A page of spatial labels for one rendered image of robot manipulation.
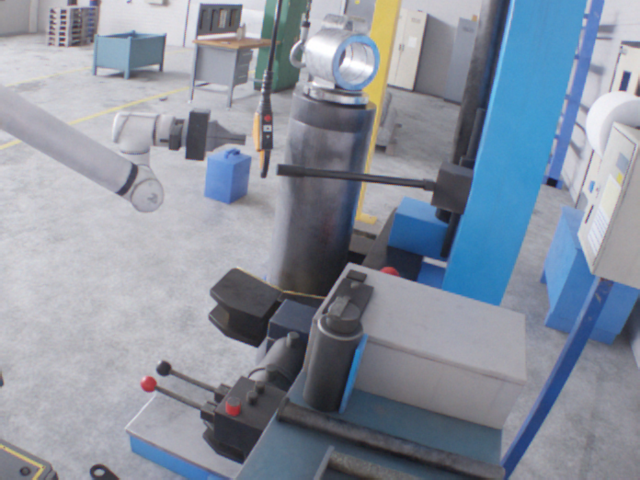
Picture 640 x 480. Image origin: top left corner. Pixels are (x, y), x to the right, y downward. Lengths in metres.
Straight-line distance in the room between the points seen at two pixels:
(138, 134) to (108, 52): 8.01
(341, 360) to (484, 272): 0.55
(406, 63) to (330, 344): 10.75
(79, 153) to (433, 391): 0.90
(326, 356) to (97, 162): 0.69
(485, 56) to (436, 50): 10.57
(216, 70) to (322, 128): 6.18
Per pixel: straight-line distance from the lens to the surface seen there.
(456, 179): 1.23
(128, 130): 1.37
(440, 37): 11.92
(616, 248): 1.51
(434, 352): 0.93
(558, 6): 1.19
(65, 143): 1.21
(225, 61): 7.32
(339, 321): 0.83
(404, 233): 1.48
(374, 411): 0.97
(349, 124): 1.26
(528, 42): 1.18
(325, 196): 1.31
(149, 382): 1.07
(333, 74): 1.25
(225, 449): 1.65
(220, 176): 4.24
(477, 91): 1.39
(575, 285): 3.50
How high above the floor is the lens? 1.72
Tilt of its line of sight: 26 degrees down
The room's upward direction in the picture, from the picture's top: 10 degrees clockwise
